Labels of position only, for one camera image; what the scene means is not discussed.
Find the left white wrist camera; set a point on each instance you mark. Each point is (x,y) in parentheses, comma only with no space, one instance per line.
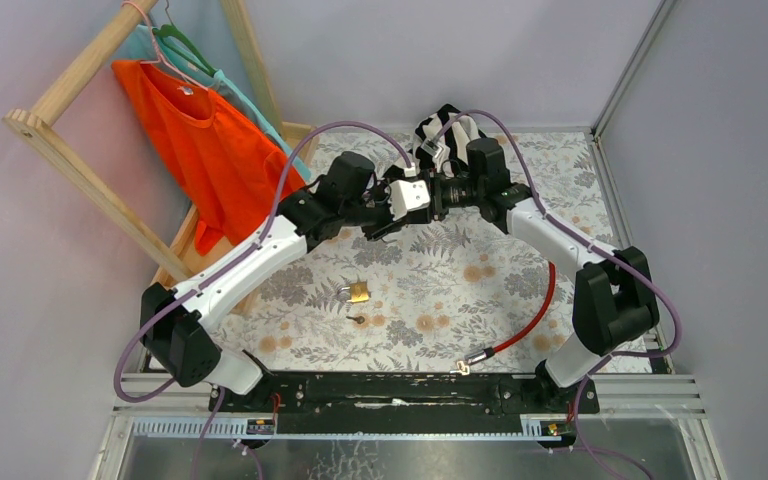
(409,194)

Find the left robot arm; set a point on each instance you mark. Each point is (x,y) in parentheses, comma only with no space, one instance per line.
(176,323)

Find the light blue shirt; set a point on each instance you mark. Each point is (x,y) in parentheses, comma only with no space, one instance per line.
(137,47)

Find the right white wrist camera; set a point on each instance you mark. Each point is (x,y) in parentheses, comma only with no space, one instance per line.
(431,154)

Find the brass padlock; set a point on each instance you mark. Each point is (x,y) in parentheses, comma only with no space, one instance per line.
(354,293)

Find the green hanger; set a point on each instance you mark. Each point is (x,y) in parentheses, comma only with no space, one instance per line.
(169,35)

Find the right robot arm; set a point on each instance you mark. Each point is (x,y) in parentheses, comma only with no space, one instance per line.
(612,303)

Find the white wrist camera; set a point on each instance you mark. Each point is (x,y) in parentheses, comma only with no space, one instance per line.
(409,194)
(431,154)

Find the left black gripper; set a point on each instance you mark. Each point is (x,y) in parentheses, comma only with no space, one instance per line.
(386,224)

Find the black white striped cloth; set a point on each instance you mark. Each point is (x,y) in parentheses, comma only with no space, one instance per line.
(460,133)

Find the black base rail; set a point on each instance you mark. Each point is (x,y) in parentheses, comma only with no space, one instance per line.
(334,403)

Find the wooden clothes rack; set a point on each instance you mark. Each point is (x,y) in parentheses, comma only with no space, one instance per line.
(35,126)

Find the orange t-shirt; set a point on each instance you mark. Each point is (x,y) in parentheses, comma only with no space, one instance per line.
(221,160)

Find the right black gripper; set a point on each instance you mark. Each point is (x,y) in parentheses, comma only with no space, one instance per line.
(438,210)

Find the floral tablecloth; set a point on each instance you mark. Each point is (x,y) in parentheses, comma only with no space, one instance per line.
(438,292)

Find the pink hanger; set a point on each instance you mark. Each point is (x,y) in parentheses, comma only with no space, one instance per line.
(160,57)

